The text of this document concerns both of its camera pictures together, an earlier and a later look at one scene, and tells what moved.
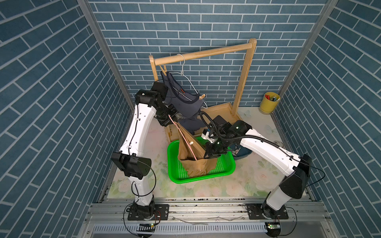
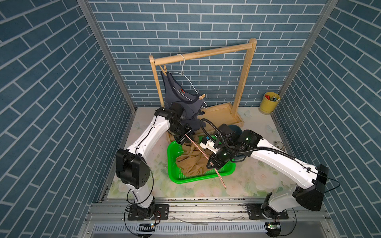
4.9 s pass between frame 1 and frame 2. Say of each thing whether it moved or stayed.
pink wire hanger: moved
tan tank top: stayed
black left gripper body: moved
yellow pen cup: stayed
